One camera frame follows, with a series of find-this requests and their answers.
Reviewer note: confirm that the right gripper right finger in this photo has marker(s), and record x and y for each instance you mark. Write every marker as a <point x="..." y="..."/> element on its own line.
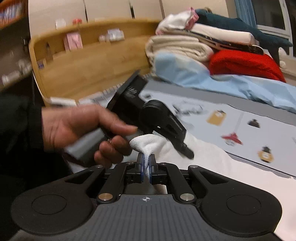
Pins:
<point x="153" y="168"/>

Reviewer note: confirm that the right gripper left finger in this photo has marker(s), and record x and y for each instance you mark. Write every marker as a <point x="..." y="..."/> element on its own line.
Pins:
<point x="140" y="167"/>

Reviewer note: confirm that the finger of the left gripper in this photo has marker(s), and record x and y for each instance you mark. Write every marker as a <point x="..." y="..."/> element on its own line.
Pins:
<point x="182" y="148"/>

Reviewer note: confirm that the white t-shirt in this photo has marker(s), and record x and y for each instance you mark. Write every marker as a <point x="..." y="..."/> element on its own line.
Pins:
<point x="213" y="158"/>

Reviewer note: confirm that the person's left hand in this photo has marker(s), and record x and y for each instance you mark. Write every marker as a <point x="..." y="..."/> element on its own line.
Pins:
<point x="64" y="126"/>

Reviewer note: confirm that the light blue duvet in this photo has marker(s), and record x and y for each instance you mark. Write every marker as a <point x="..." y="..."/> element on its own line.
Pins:
<point x="186" y="72"/>

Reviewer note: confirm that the cream folded blanket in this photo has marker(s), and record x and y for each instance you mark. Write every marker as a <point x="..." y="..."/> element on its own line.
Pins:
<point x="178" y="44"/>

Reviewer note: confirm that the grey patterned bed sheet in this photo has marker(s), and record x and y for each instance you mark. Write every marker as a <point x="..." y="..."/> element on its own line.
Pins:
<point x="248" y="131"/>

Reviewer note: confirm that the red knitted blanket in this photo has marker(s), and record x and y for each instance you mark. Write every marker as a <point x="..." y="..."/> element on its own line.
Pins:
<point x="244" y="63"/>

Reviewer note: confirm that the wooden bed headboard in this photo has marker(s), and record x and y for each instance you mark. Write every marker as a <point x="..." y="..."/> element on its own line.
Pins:
<point x="112" y="50"/>

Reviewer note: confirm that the white folded cloth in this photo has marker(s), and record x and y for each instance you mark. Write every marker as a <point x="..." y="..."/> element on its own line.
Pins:
<point x="185" y="21"/>

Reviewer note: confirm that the pink box on shelf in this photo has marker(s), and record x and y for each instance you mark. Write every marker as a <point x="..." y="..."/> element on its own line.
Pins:
<point x="73" y="41"/>

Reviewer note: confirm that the dark teal shark plush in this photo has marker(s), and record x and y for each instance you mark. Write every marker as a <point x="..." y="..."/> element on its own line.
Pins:
<point x="268" y="42"/>

